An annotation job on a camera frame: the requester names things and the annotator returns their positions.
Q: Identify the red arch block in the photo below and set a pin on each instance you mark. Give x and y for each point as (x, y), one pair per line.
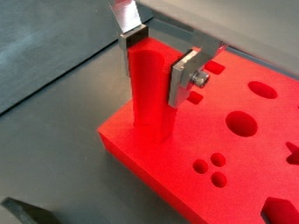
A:
(150, 60)

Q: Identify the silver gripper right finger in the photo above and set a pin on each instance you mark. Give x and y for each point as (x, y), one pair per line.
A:
(187, 68)

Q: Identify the black corner fixture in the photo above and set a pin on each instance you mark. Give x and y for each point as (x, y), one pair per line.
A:
(27, 213)

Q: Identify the red shape sorter board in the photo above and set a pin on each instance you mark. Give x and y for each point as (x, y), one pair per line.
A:
(227, 168)

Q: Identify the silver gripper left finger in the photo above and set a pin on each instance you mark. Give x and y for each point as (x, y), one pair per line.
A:
(134, 31)

